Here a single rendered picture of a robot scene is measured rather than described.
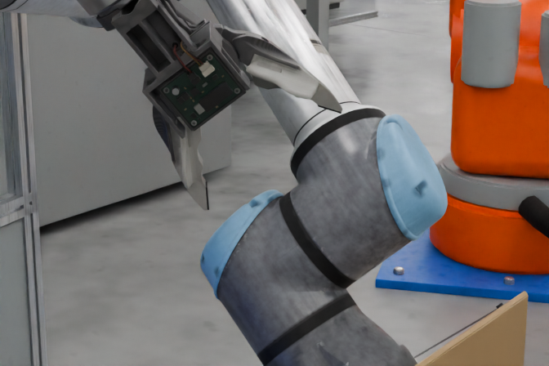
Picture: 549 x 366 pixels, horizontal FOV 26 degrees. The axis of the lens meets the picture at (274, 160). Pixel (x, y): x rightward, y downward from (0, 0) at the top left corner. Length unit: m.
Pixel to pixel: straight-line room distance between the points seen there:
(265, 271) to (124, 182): 3.96
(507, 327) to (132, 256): 3.50
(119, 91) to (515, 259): 1.78
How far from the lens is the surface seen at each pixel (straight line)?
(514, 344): 1.30
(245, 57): 1.02
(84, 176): 4.99
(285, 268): 1.19
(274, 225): 1.20
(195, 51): 0.95
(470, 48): 4.27
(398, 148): 1.17
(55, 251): 4.78
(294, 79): 1.02
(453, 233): 4.51
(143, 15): 0.95
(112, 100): 5.02
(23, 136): 2.24
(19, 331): 2.34
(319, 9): 6.42
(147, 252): 4.72
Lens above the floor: 1.71
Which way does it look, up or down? 17 degrees down
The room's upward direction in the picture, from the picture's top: straight up
